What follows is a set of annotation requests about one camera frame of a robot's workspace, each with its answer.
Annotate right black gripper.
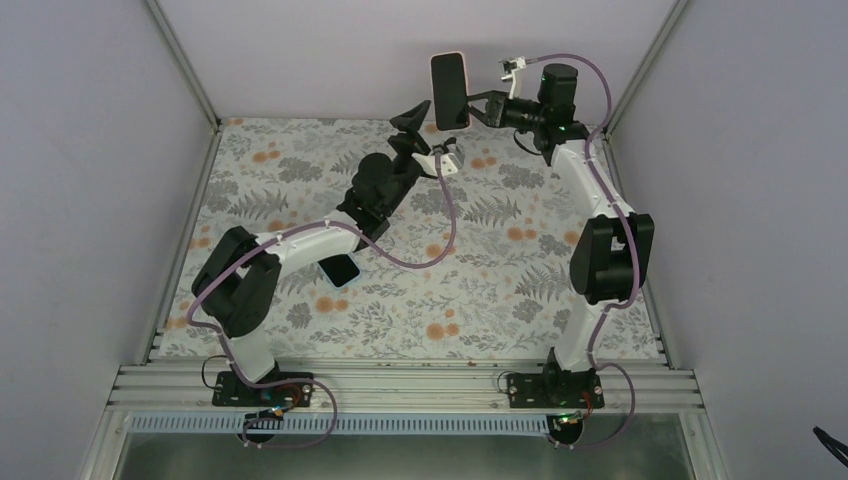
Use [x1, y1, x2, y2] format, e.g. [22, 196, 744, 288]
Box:
[462, 90, 548, 132]

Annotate black smartphone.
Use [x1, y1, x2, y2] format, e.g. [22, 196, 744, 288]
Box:
[430, 51, 470, 131]

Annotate black phone light-blue case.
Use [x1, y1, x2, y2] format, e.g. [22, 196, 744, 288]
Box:
[318, 254, 361, 289]

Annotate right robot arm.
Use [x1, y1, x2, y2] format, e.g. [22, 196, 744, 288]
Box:
[468, 55, 655, 407]

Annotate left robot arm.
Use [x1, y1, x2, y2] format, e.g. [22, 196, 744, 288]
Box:
[185, 100, 464, 405]

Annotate floral patterned table mat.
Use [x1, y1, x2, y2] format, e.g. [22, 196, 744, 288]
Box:
[160, 117, 664, 362]

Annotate black object at corner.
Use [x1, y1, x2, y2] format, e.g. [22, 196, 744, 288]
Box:
[812, 426, 848, 467]

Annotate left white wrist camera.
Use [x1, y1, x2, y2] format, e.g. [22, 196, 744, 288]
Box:
[413, 149, 465, 178]

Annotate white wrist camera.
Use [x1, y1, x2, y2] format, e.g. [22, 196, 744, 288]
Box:
[500, 56, 527, 99]
[413, 149, 465, 178]

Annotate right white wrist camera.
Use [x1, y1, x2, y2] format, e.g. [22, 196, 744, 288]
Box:
[500, 56, 527, 99]

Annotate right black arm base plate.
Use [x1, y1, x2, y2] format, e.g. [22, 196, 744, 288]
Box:
[507, 370, 605, 409]

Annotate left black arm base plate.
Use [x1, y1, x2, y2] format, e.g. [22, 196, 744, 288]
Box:
[211, 371, 314, 409]

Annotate aluminium rail frame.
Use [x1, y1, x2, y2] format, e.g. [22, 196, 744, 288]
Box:
[82, 357, 726, 479]

